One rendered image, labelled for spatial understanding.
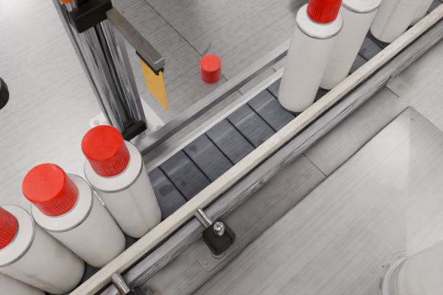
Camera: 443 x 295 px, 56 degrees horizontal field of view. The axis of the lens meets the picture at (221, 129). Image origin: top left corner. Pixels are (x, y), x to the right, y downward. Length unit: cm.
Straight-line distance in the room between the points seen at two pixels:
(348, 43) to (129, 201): 32
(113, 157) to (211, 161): 23
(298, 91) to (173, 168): 19
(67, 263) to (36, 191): 14
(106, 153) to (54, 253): 13
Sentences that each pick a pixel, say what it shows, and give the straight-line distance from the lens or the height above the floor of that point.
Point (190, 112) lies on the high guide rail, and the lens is 49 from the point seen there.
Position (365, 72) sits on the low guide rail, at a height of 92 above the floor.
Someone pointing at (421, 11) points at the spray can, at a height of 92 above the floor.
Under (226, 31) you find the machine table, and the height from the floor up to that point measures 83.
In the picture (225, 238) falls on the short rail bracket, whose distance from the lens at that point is 48.
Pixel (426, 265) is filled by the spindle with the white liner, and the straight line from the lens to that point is 45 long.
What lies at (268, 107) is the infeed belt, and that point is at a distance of 60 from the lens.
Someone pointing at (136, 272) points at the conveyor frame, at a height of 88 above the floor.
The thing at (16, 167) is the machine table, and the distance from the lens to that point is 67.
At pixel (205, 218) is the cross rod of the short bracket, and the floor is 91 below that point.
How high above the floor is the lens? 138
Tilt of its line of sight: 61 degrees down
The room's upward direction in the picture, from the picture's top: 2 degrees clockwise
